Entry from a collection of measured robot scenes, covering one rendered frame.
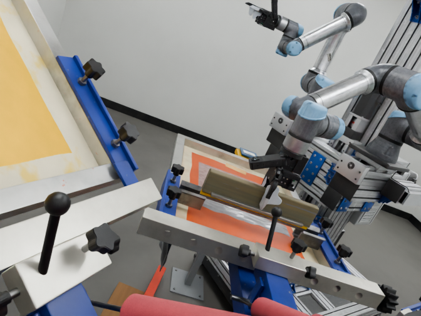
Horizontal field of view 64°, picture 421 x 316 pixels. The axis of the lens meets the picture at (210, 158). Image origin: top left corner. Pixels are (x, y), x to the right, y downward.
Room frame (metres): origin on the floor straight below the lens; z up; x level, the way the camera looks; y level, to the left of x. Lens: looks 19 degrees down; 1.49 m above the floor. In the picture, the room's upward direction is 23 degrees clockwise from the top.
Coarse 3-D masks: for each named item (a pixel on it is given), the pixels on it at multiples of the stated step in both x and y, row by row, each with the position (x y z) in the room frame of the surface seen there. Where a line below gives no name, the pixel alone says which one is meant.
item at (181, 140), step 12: (180, 144) 1.42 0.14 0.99; (192, 144) 1.54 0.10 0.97; (204, 144) 1.56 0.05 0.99; (180, 156) 1.29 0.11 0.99; (216, 156) 1.56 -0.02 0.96; (228, 156) 1.57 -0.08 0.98; (240, 156) 1.61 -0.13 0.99; (264, 168) 1.60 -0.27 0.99; (288, 192) 1.44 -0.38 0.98; (324, 264) 0.96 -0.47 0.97
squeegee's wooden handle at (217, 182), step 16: (208, 176) 0.97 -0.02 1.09; (224, 176) 0.98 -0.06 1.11; (208, 192) 0.97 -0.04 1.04; (224, 192) 0.98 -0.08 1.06; (240, 192) 0.99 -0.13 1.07; (256, 192) 0.99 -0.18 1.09; (272, 208) 1.01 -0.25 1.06; (288, 208) 1.02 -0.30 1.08; (304, 208) 1.02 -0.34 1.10; (304, 224) 1.03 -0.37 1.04
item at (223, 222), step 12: (192, 156) 1.44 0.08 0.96; (192, 168) 1.31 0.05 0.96; (204, 168) 1.36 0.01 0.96; (216, 168) 1.42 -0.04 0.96; (228, 168) 1.48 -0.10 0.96; (192, 180) 1.20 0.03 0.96; (204, 180) 1.24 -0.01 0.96; (192, 216) 0.94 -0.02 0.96; (204, 216) 0.97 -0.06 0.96; (216, 216) 1.00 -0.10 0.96; (228, 216) 1.04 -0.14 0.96; (216, 228) 0.93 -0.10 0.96; (228, 228) 0.96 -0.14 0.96; (240, 228) 0.99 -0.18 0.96
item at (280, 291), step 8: (256, 272) 0.73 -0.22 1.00; (264, 272) 0.69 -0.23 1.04; (256, 280) 0.71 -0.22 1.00; (264, 280) 0.67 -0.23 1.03; (272, 280) 0.67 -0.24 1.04; (280, 280) 0.68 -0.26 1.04; (264, 288) 0.65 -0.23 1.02; (272, 288) 0.64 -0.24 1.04; (280, 288) 0.65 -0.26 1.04; (288, 288) 0.66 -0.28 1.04; (264, 296) 0.64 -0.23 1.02; (272, 296) 0.62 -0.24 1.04; (280, 296) 0.63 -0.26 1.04; (288, 296) 0.64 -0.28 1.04; (288, 304) 0.61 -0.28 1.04
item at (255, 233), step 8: (240, 176) 1.44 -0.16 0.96; (248, 176) 1.49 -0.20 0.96; (256, 176) 1.53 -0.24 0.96; (248, 224) 1.04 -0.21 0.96; (248, 232) 0.99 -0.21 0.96; (256, 232) 1.02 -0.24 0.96; (264, 232) 1.04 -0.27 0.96; (288, 232) 1.11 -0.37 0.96; (248, 240) 0.94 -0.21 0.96; (256, 240) 0.96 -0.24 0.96; (264, 240) 0.99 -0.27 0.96; (272, 240) 1.01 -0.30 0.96; (280, 240) 1.03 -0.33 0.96; (288, 240) 1.05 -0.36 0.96; (280, 248) 0.98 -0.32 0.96; (288, 248) 1.00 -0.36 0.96
